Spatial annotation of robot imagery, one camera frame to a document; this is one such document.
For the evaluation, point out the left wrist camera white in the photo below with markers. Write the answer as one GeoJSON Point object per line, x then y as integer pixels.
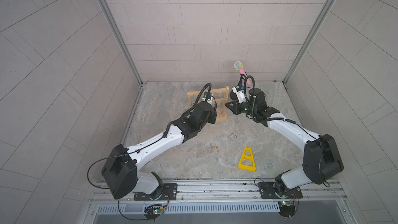
{"type": "Point", "coordinates": [208, 97]}

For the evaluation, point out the green circuit board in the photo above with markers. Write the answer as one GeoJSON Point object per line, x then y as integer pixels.
{"type": "Point", "coordinates": [154, 211]}
{"type": "Point", "coordinates": [287, 209]}

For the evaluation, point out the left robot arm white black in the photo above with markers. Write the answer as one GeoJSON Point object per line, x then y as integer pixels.
{"type": "Point", "coordinates": [121, 170]}

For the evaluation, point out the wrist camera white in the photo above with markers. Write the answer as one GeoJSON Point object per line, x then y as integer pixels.
{"type": "Point", "coordinates": [208, 97]}
{"type": "Point", "coordinates": [238, 94]}

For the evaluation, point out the yellow triangular plastic stand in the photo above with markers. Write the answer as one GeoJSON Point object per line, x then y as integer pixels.
{"type": "Point", "coordinates": [247, 161]}

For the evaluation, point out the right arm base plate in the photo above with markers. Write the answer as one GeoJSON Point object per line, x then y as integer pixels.
{"type": "Point", "coordinates": [268, 190]}

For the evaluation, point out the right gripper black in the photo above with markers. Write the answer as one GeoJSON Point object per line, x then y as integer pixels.
{"type": "Point", "coordinates": [236, 107]}

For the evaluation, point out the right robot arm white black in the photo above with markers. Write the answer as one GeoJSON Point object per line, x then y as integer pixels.
{"type": "Point", "coordinates": [321, 157]}

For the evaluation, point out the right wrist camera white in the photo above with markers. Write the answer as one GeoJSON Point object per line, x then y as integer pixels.
{"type": "Point", "coordinates": [238, 94]}

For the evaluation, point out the wooden jewelry display stand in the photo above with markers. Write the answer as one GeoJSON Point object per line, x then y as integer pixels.
{"type": "Point", "coordinates": [219, 96]}

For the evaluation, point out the left green circuit board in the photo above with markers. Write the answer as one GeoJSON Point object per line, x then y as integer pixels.
{"type": "Point", "coordinates": [154, 211]}

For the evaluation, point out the pink toy microphone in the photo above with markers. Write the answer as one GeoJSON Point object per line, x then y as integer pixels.
{"type": "Point", "coordinates": [240, 68]}

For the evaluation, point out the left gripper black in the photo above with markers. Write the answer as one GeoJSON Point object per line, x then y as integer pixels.
{"type": "Point", "coordinates": [211, 119]}

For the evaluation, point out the white ventilation grille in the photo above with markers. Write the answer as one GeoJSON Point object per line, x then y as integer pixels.
{"type": "Point", "coordinates": [194, 207]}

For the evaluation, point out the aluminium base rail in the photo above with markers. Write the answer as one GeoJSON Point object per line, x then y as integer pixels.
{"type": "Point", "coordinates": [245, 190]}

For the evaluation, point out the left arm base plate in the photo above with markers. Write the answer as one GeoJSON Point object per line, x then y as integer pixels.
{"type": "Point", "coordinates": [167, 192]}

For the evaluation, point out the right green circuit board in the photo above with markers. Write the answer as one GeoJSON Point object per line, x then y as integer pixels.
{"type": "Point", "coordinates": [287, 209]}

